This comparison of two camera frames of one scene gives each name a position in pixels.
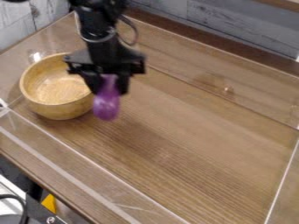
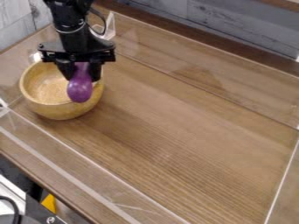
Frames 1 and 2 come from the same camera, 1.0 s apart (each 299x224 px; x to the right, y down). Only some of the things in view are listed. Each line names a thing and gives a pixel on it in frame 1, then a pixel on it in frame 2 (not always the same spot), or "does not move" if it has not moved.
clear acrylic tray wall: (69, 178) does not move
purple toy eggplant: (106, 101) to (78, 87)
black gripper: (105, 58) to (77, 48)
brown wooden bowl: (50, 90) does not move
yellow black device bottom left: (40, 209) does not move
